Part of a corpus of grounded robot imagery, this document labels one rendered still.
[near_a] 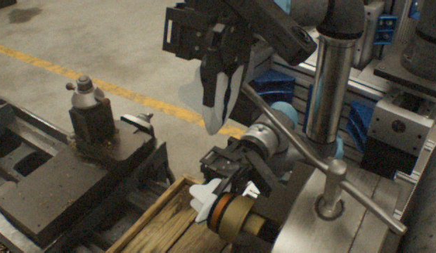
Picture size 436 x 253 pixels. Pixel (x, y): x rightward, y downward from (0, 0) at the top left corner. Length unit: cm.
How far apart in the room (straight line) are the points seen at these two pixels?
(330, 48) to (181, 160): 170
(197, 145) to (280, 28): 209
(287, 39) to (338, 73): 43
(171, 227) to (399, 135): 57
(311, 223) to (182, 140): 205
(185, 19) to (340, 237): 32
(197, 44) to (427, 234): 36
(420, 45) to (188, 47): 68
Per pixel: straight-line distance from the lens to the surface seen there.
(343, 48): 80
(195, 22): 43
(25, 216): 92
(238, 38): 45
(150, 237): 91
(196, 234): 91
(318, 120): 89
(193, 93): 47
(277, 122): 49
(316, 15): 72
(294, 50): 40
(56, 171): 100
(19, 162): 129
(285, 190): 63
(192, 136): 253
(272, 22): 41
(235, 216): 64
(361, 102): 110
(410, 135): 96
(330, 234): 50
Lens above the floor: 162
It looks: 39 degrees down
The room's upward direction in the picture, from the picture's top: straight up
